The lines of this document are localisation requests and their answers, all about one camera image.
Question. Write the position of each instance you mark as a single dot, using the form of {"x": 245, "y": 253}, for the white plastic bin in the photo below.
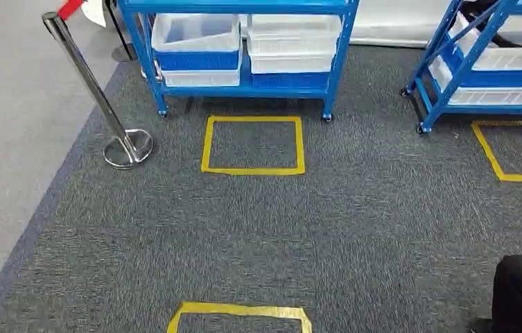
{"x": 495, "y": 95}
{"x": 518, "y": 57}
{"x": 293, "y": 25}
{"x": 293, "y": 64}
{"x": 201, "y": 78}
{"x": 293, "y": 46}
{"x": 182, "y": 46}

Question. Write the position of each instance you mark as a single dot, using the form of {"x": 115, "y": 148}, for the blue metal shelf rack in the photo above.
{"x": 242, "y": 5}
{"x": 466, "y": 60}

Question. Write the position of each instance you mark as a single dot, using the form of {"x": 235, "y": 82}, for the white sign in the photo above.
{"x": 95, "y": 11}

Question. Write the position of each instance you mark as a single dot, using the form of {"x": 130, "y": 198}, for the red barrier belt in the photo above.
{"x": 68, "y": 8}

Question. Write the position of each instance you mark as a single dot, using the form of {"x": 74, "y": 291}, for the black plastic part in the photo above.
{"x": 513, "y": 41}

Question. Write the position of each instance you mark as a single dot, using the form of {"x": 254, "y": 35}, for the black post stand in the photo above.
{"x": 125, "y": 54}

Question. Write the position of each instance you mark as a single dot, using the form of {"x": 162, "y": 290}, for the chrome stanchion post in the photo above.
{"x": 90, "y": 82}

